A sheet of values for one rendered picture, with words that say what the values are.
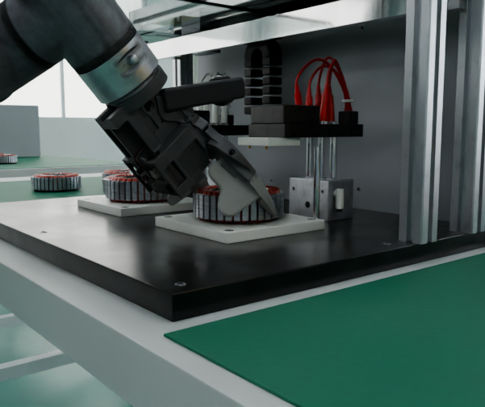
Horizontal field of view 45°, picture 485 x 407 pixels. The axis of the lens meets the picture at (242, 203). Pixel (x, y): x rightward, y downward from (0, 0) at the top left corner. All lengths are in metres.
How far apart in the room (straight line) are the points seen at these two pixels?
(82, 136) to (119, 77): 5.16
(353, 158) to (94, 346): 0.56
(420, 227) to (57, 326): 0.37
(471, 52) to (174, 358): 0.51
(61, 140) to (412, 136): 5.15
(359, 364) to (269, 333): 0.08
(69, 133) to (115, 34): 5.12
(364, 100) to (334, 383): 0.61
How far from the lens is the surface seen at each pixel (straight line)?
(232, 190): 0.64
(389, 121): 0.87
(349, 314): 0.46
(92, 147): 5.79
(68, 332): 0.52
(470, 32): 0.74
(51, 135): 5.64
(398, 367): 0.37
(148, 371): 0.40
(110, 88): 0.60
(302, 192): 0.80
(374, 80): 0.89
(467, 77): 0.74
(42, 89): 5.62
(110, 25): 0.59
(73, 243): 0.65
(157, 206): 0.85
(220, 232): 0.62
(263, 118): 0.74
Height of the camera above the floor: 0.89
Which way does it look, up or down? 7 degrees down
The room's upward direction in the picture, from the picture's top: straight up
